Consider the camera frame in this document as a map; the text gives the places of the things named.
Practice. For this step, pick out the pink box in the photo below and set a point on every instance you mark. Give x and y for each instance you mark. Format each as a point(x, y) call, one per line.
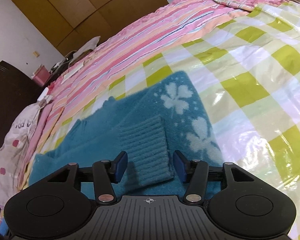
point(41, 76)

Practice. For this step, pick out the white printed pillow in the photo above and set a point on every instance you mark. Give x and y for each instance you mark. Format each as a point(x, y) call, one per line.
point(15, 140)

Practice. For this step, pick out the beige floral folded cloth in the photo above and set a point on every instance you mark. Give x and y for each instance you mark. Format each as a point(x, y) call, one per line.
point(230, 2)

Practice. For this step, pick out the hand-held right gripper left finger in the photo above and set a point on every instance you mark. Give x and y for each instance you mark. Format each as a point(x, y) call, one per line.
point(122, 166)

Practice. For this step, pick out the wooden wardrobe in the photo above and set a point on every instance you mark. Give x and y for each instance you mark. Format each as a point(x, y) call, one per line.
point(77, 5)

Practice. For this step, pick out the white paper sheet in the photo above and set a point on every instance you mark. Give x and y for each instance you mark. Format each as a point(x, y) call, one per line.
point(73, 72)

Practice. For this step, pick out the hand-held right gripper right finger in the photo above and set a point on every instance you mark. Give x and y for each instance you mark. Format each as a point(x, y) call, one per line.
point(179, 168)

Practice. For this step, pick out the dark wooden cabinet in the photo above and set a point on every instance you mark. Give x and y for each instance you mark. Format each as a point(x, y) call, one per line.
point(10, 90)

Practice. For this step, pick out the pink striped bedsheet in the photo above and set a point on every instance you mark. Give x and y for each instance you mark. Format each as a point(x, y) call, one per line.
point(120, 55)

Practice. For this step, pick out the teal floral sweater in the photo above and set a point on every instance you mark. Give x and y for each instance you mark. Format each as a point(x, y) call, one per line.
point(140, 110)

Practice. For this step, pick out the dark bag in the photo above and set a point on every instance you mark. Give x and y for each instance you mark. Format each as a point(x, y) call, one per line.
point(63, 61)

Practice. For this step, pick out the green checked plastic sheet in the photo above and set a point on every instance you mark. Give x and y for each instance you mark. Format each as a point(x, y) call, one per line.
point(252, 80)

